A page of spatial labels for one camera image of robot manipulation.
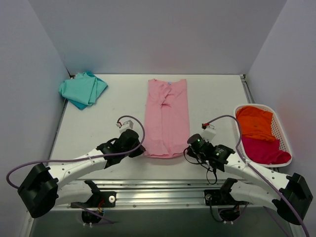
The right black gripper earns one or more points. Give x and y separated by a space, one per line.
192 141

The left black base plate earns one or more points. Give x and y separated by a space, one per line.
99 199

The white plastic basket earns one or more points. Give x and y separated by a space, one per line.
277 132

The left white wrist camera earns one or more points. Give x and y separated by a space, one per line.
125 125

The pink t shirt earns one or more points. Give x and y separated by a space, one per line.
167 124

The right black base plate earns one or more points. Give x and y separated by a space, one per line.
213 197

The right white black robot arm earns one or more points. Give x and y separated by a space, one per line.
289 195

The aluminium rail frame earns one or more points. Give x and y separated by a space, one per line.
155 196

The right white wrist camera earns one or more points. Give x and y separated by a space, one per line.
208 132

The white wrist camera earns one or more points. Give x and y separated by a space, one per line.
208 132
125 125

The orange t shirt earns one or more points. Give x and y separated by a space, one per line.
255 123

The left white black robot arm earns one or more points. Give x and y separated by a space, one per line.
48 186

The teal folded t shirt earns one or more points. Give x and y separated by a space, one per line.
83 90

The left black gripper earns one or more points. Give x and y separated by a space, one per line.
137 150

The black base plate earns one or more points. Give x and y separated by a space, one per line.
99 199
213 197

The magenta t shirt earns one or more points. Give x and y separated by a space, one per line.
265 152

